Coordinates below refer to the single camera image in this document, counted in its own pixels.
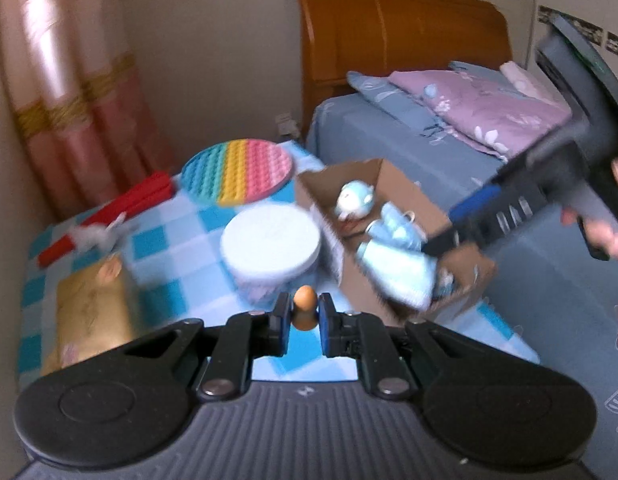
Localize clear jar with white lid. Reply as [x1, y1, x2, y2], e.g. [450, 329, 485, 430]
[221, 206, 323, 307]

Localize gold tissue box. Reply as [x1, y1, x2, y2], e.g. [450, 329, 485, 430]
[41, 255, 140, 377]

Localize blue white checkered tablecloth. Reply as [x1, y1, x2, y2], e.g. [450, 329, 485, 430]
[19, 140, 540, 382]

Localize cardboard box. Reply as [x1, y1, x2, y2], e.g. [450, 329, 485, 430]
[295, 157, 498, 329]

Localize rainbow bubble pop mat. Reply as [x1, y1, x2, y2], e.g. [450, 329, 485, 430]
[180, 138, 295, 206]

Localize white wall socket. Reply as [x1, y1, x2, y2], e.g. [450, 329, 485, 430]
[274, 111, 303, 139]

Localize pink striped curtain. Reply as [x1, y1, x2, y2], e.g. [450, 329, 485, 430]
[0, 0, 178, 222]

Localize small white plush toy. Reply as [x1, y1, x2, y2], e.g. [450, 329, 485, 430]
[69, 212, 136, 254]

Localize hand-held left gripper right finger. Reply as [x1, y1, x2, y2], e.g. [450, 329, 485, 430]
[318, 292, 495, 401]

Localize blue white plush toy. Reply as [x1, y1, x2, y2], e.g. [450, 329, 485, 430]
[334, 180, 378, 222]

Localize blue face mask pack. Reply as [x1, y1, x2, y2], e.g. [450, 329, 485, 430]
[354, 202, 441, 312]

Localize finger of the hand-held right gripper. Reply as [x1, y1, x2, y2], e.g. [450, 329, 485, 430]
[421, 222, 494, 262]
[449, 180, 506, 225]

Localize small brown egg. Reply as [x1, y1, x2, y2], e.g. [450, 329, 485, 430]
[293, 285, 319, 332]

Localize blue floral pillow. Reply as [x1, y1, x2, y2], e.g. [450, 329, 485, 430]
[346, 60, 505, 146]

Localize pale pink folded blanket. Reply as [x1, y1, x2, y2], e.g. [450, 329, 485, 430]
[499, 60, 560, 106]

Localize wooden bed headboard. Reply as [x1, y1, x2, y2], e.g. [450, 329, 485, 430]
[288, 0, 514, 134]

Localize black white wall sticker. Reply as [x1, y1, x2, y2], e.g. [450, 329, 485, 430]
[538, 5, 618, 59]

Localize person's right hand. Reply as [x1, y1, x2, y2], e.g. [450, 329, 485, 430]
[562, 140, 618, 262]

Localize purple floral pillow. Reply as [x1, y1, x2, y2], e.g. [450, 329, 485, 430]
[389, 67, 573, 162]

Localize blue white patterned pouch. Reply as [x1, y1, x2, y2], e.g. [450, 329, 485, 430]
[435, 266, 463, 306]

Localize long red packet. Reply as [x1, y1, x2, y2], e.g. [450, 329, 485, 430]
[38, 171, 176, 267]

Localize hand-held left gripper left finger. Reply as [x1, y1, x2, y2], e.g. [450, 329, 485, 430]
[124, 292, 292, 404]

